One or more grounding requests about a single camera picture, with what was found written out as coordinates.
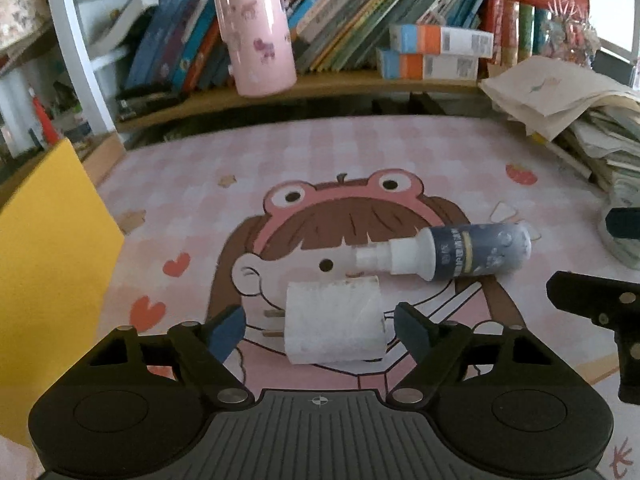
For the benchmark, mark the red green book set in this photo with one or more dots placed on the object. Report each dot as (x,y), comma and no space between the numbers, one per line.
(510,30)

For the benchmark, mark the white side shelf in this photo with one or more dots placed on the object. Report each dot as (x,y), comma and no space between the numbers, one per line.
(100,155)

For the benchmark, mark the row of books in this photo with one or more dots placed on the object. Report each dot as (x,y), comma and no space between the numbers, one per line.
(350,20)

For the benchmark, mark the pink printed cup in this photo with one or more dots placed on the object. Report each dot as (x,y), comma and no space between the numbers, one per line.
(257,40)

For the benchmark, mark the dark blue spray bottle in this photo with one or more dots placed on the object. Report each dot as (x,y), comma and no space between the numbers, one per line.
(475,250)

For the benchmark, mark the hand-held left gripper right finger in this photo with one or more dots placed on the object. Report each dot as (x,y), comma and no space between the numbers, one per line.
(412,330)

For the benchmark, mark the pile of papers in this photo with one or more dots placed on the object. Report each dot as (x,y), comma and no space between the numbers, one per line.
(550,95)

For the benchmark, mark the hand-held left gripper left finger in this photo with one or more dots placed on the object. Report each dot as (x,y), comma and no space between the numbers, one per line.
(227,332)

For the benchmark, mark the colourful candy bag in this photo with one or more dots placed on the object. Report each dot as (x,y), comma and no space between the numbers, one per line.
(572,37)

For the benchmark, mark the orange bottle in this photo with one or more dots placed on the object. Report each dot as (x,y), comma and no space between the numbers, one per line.
(44,120)

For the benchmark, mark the orange blue white box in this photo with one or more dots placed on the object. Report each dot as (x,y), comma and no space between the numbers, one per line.
(440,40)
(425,65)

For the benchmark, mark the black stapler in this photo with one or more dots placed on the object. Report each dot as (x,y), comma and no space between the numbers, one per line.
(150,102)

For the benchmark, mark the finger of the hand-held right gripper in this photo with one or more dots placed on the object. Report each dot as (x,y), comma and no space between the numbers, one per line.
(625,222)
(600,297)

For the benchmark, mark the white power adapter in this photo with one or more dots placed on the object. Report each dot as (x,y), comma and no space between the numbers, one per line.
(330,320)

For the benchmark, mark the white frame wooden bookshelf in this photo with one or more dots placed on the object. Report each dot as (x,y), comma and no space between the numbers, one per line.
(325,87)

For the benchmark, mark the yellow cardboard box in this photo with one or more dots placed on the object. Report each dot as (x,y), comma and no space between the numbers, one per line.
(45,270)

